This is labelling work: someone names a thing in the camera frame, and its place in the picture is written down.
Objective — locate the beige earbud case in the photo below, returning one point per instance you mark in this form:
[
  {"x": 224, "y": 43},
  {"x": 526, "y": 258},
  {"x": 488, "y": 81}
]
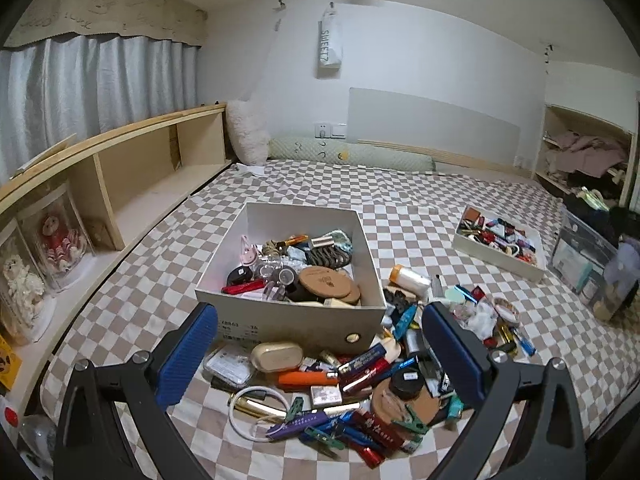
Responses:
[{"x": 276, "y": 357}]

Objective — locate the wooden bedside shelf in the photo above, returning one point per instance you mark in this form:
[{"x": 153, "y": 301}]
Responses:
[{"x": 140, "y": 175}]

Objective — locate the black round jar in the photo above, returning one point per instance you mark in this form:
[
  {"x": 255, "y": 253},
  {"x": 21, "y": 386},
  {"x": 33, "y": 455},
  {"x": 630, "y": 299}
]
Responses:
[{"x": 406, "y": 382}]

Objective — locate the clear plastic case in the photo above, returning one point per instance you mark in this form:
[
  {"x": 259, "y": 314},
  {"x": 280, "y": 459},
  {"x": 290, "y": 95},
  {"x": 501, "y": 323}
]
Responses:
[{"x": 230, "y": 365}]

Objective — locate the teal patterned pouch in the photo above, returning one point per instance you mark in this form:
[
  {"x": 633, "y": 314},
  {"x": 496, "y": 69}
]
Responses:
[{"x": 341, "y": 237}]

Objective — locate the green white packet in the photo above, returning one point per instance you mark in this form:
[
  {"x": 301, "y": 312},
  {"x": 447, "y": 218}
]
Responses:
[{"x": 595, "y": 197}]

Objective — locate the white hanging paper bag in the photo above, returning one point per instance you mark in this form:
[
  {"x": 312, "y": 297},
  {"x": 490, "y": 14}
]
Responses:
[{"x": 329, "y": 45}]

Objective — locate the white shallow box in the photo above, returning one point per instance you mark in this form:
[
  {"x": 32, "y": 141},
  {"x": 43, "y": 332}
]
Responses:
[{"x": 500, "y": 265}]

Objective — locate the grey curtain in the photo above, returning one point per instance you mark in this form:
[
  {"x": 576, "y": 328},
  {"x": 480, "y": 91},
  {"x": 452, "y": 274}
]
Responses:
[{"x": 100, "y": 85}]

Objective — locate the white wall socket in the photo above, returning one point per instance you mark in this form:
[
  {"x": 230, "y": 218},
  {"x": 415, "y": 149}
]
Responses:
[
  {"x": 521, "y": 162},
  {"x": 321, "y": 130}
]

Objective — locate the yellow black box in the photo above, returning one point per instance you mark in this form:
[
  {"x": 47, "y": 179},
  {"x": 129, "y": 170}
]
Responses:
[{"x": 7, "y": 367}]

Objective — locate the white shoe box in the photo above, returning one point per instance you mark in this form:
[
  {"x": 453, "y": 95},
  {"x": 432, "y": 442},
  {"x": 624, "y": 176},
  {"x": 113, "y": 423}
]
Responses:
[{"x": 300, "y": 327}]

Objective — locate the white dress doll box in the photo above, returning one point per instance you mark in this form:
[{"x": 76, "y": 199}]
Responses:
[{"x": 20, "y": 280}]

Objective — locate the black cloth bag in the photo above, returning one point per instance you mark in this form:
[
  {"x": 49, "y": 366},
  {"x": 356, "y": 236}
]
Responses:
[{"x": 590, "y": 215}]

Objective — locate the beige checked bed sheet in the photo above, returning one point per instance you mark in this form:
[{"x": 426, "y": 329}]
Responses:
[{"x": 165, "y": 240}]

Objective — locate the black round compact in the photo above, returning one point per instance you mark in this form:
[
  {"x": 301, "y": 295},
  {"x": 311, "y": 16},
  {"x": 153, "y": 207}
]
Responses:
[{"x": 239, "y": 275}]

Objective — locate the brown round lid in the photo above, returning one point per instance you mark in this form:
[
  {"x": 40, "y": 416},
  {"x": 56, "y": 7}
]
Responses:
[{"x": 322, "y": 279}]

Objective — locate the navy printed lighter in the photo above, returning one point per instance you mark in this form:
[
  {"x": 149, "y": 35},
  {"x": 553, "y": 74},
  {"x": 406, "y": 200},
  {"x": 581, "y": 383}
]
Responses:
[{"x": 362, "y": 361}]

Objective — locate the green clothespin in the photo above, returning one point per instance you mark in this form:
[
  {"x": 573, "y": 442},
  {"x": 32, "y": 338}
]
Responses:
[
  {"x": 412, "y": 422},
  {"x": 320, "y": 437},
  {"x": 295, "y": 408}
]

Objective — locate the white wall switch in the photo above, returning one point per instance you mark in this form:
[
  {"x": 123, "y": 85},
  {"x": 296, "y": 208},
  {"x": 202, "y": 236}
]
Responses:
[{"x": 338, "y": 131}]

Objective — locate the red dress doll box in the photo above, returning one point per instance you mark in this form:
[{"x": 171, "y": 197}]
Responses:
[{"x": 55, "y": 240}]

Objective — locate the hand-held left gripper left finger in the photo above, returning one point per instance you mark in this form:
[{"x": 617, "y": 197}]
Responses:
[{"x": 187, "y": 355}]

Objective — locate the black cylinder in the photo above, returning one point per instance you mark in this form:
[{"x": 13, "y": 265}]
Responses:
[{"x": 300, "y": 292}]

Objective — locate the clear plastic storage bin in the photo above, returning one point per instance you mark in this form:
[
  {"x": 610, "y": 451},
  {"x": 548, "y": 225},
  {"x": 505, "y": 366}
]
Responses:
[{"x": 575, "y": 255}]

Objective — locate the wooden wardrobe shelf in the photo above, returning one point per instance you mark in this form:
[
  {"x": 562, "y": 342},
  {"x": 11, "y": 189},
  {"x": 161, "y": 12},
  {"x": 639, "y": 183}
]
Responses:
[{"x": 575, "y": 117}]

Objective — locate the grey tube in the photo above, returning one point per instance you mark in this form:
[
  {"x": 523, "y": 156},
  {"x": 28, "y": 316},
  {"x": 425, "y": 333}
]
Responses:
[{"x": 438, "y": 285}]

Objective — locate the white crumpled paper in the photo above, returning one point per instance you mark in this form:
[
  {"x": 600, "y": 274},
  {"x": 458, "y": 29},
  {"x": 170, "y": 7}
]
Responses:
[{"x": 247, "y": 167}]

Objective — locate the mint round compact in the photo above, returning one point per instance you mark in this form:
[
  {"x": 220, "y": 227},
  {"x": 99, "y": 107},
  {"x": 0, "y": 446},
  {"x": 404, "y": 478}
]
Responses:
[{"x": 452, "y": 297}]

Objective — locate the beige envelope box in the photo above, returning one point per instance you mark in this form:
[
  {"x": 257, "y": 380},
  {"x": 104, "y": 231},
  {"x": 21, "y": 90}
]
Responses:
[{"x": 102, "y": 234}]

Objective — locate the small cork disc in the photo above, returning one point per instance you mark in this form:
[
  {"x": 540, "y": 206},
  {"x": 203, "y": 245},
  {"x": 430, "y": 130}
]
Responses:
[{"x": 352, "y": 294}]

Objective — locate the white plastic bag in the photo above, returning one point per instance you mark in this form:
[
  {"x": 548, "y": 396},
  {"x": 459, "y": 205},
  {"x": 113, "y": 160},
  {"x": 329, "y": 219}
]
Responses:
[{"x": 482, "y": 320}]

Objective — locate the white fluffy pillow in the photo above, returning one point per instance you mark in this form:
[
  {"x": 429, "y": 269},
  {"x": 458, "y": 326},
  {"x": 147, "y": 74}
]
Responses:
[{"x": 247, "y": 130}]

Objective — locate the black claw clip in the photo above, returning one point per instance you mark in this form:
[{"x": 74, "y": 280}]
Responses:
[{"x": 327, "y": 256}]

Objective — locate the cork coaster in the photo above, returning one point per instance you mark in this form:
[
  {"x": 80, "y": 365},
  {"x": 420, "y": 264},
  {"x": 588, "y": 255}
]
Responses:
[{"x": 385, "y": 407}]

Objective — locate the blue white packet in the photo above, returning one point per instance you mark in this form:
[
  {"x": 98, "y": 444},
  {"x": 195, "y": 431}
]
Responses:
[{"x": 405, "y": 320}]

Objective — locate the pink clothes pile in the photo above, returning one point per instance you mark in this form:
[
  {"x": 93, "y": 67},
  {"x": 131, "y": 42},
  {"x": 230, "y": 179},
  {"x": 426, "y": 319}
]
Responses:
[{"x": 585, "y": 152}]

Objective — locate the red lighter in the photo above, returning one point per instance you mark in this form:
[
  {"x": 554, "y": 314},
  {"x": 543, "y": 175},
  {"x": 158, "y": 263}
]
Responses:
[{"x": 240, "y": 288}]

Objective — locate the clear glass bulb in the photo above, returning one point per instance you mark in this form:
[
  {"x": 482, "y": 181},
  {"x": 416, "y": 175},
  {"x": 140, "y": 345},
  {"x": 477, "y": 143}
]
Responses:
[{"x": 35, "y": 435}]

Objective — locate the gold comb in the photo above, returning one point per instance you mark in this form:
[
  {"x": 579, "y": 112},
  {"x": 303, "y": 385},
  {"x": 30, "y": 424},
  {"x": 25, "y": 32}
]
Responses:
[{"x": 255, "y": 408}]

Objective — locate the green long bolster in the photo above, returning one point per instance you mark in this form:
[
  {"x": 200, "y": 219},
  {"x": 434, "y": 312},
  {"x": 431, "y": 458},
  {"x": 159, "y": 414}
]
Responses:
[{"x": 350, "y": 152}]

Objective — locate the white bottle orange cap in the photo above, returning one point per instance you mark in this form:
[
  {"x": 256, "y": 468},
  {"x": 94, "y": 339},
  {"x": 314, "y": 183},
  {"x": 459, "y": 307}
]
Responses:
[{"x": 410, "y": 277}]

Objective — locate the heap of lighters and trinkets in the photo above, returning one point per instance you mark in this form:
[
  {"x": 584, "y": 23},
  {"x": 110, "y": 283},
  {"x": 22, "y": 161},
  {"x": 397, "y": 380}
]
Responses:
[{"x": 500, "y": 237}]

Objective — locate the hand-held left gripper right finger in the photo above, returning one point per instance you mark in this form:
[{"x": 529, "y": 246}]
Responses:
[{"x": 452, "y": 355}]

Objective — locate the orange lighter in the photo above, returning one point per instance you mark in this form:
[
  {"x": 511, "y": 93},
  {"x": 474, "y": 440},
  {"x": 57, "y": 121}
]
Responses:
[
  {"x": 298, "y": 239},
  {"x": 305, "y": 380}
]

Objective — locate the red cigarette box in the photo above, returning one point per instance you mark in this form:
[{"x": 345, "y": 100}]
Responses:
[{"x": 478, "y": 293}]

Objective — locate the clear eyelash curler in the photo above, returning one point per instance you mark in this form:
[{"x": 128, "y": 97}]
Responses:
[{"x": 272, "y": 262}]

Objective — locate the brown cardboard piece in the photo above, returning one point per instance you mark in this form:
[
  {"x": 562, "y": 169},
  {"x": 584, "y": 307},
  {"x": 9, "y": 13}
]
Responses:
[{"x": 173, "y": 147}]

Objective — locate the small white box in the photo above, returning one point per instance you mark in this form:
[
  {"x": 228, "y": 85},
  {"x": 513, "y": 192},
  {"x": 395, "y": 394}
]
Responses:
[{"x": 325, "y": 394}]

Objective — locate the beige bar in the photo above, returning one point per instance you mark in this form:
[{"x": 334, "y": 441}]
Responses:
[{"x": 340, "y": 302}]

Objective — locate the black flat case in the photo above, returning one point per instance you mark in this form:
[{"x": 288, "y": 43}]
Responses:
[{"x": 220, "y": 385}]

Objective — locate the beige cartoon valance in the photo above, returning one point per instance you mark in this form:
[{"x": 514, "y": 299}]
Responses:
[{"x": 110, "y": 10}]

